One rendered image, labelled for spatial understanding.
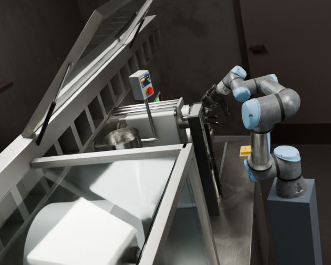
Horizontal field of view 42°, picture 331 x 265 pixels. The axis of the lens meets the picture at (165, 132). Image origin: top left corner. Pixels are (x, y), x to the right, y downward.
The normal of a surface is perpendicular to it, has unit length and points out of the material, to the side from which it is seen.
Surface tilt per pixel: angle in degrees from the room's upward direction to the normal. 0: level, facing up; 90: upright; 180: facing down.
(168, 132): 90
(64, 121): 90
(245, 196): 0
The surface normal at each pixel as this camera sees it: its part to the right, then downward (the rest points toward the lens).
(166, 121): -0.21, 0.47
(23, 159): 0.95, -0.10
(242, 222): -0.22, -0.88
